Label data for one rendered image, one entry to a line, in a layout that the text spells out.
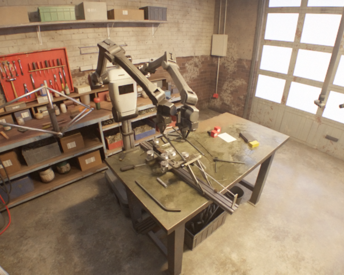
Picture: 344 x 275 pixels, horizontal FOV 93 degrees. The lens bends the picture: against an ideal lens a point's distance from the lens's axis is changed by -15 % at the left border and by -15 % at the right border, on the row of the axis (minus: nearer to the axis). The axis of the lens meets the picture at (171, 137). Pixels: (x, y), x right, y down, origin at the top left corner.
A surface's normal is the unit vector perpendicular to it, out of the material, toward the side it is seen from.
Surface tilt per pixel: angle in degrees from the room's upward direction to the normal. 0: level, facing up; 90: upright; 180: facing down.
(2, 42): 90
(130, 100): 90
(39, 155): 90
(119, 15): 89
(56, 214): 0
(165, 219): 0
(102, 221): 0
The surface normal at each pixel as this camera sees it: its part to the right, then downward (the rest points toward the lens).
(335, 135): -0.77, 0.31
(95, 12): 0.66, 0.36
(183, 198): 0.00, -0.87
